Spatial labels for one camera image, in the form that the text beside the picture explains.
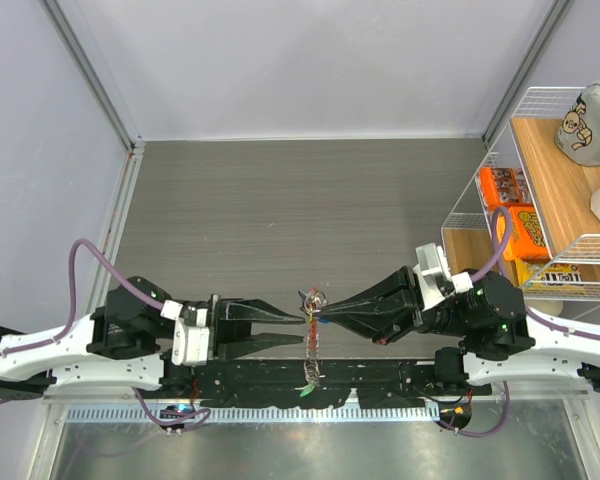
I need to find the yellow snack bag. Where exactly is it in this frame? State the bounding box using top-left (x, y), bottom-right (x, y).
top-left (514, 259), bottom-right (584, 294)

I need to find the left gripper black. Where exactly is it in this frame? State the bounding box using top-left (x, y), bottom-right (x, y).
top-left (177, 294), bottom-right (307, 361)

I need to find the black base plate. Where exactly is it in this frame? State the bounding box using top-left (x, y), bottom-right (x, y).
top-left (141, 356), bottom-right (492, 410)

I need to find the white slotted cable duct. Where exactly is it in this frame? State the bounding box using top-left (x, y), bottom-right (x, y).
top-left (65, 402), bottom-right (440, 424)

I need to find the white wire shelf rack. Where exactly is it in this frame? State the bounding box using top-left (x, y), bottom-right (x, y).
top-left (439, 87), bottom-right (600, 321)

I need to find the orange yellow snack box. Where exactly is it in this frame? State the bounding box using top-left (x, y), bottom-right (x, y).
top-left (504, 206), bottom-right (550, 264)

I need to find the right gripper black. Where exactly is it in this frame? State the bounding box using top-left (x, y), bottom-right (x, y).
top-left (319, 264), bottom-right (475, 344)

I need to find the orange snack box top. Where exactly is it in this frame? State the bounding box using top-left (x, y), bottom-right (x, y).
top-left (477, 167), bottom-right (532, 211)

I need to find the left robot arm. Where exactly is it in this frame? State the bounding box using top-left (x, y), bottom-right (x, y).
top-left (0, 276), bottom-right (305, 402)

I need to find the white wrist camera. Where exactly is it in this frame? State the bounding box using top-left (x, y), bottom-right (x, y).
top-left (160, 300), bottom-right (211, 367)
top-left (413, 243), bottom-right (473, 310)

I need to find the grey printed pouch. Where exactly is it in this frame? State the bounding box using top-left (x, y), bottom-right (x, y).
top-left (555, 80), bottom-right (600, 167)

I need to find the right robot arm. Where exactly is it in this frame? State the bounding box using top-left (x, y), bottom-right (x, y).
top-left (212, 266), bottom-right (600, 395)

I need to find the green key tag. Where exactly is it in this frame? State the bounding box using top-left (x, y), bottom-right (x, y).
top-left (300, 384), bottom-right (316, 398)

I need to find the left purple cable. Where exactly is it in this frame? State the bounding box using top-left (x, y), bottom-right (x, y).
top-left (0, 239), bottom-right (211, 434)

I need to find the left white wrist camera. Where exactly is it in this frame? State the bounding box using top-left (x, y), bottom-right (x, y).
top-left (160, 300), bottom-right (211, 367)

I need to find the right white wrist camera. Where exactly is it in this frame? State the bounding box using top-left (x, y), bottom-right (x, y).
top-left (413, 243), bottom-right (473, 310)

